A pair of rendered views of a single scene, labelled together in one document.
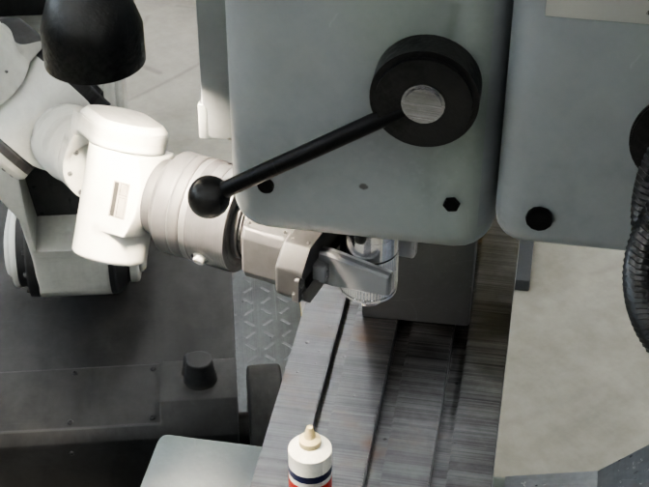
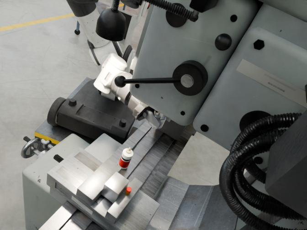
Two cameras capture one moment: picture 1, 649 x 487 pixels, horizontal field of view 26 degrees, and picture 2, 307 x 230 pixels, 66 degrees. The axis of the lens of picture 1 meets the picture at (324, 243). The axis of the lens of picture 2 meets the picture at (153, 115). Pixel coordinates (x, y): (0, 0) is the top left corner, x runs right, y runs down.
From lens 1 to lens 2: 41 cm
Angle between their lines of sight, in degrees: 3
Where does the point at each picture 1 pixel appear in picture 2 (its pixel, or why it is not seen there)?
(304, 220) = (143, 99)
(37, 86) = (108, 47)
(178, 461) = (103, 140)
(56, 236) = not seen: hidden behind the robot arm
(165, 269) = not seen: hidden behind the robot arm
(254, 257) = (131, 104)
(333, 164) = (156, 88)
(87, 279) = (110, 96)
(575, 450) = (188, 169)
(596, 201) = (222, 131)
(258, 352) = (138, 124)
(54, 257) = not seen: hidden behind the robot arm
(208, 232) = (123, 93)
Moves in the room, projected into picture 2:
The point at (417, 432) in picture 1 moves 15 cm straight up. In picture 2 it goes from (155, 158) to (167, 135)
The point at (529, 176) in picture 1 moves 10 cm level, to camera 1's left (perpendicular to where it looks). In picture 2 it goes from (207, 115) to (165, 95)
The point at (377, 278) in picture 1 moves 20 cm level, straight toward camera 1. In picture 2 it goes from (157, 122) to (128, 171)
